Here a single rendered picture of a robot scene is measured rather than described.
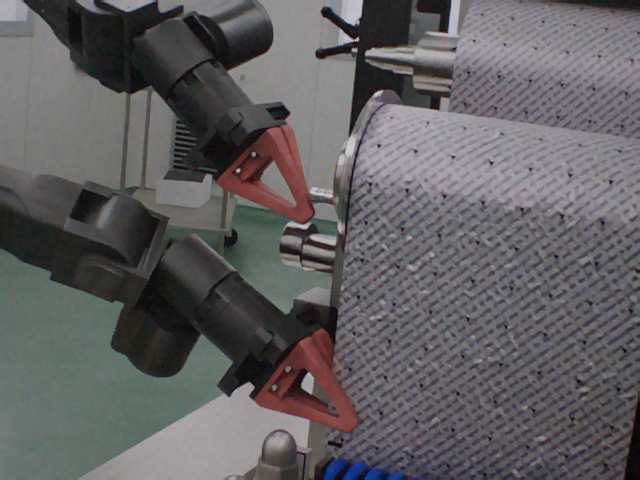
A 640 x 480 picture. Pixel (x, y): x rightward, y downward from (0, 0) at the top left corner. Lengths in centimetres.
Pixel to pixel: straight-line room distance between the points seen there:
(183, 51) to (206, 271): 19
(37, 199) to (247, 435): 49
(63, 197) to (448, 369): 33
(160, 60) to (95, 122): 610
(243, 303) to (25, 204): 19
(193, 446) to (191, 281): 39
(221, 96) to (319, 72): 597
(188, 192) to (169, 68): 495
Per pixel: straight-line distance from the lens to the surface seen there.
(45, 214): 94
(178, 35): 100
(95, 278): 93
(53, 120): 674
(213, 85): 98
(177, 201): 595
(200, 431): 134
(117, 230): 94
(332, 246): 100
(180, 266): 94
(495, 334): 88
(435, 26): 135
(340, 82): 689
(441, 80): 116
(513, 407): 89
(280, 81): 704
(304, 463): 91
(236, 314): 93
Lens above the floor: 140
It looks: 12 degrees down
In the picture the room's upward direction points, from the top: 6 degrees clockwise
